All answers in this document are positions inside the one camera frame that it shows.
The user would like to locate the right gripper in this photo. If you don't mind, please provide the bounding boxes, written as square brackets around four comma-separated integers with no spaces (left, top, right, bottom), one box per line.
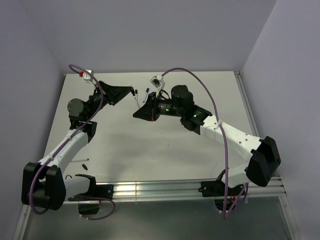
[133,92,184,122]

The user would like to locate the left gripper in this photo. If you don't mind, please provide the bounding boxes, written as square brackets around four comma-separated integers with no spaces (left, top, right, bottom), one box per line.
[85,80,133,121]

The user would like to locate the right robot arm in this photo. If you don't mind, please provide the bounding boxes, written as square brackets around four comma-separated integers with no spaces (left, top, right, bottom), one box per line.
[133,85,281,195]

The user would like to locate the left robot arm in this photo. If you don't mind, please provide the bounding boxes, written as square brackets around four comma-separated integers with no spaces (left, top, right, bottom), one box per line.
[21,81,135,211]

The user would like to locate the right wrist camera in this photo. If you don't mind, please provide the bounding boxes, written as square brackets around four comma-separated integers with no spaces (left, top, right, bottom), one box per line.
[150,75,166,97]

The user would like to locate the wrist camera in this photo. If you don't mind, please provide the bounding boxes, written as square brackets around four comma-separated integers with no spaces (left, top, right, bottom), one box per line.
[150,75,166,97]
[79,71,95,85]

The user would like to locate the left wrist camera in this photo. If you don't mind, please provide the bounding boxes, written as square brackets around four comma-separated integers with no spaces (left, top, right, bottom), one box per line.
[79,71,95,85]

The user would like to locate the aluminium side rail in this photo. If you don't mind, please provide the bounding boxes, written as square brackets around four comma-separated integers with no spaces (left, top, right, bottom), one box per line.
[233,70,276,176]

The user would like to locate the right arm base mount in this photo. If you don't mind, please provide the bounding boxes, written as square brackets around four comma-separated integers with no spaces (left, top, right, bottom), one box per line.
[198,180,241,211]

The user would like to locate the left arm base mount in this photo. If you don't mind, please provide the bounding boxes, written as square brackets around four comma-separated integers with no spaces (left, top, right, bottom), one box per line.
[67,184,114,216]

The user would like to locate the aluminium front rail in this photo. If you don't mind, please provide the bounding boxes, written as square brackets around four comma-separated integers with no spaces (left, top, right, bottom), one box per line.
[23,176,287,203]

